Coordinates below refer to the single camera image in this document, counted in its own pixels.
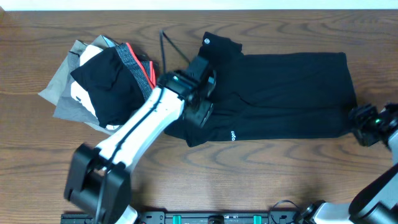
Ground black t-shirt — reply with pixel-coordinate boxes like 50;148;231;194
165;32;357;147

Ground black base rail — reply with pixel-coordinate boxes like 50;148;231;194
60;210;299;224

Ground grey folded garment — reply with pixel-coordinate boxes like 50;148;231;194
37;34;147;136

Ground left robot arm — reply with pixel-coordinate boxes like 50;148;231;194
64;56;216;223

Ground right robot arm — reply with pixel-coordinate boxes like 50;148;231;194
295;103;397;224

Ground black shorts with red waistband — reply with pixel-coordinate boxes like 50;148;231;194
71;43;156;128

